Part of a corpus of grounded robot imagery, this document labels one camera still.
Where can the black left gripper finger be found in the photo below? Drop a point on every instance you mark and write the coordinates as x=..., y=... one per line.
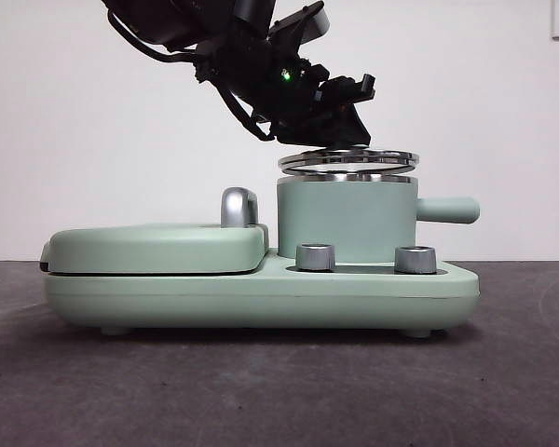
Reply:
x=335, y=130

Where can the glass pot lid green knob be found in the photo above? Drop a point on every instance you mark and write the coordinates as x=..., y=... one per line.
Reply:
x=403, y=156

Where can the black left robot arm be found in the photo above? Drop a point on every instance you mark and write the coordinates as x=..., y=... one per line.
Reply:
x=242, y=70

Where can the mint green griddle lid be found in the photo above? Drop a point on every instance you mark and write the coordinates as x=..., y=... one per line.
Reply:
x=158, y=249

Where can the silver control knob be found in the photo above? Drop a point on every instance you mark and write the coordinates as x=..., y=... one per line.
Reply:
x=414, y=260
x=315, y=257

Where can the mint green breakfast machine base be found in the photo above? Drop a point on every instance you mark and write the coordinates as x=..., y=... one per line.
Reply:
x=261, y=302

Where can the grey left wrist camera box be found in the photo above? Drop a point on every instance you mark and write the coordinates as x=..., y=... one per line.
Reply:
x=319, y=25

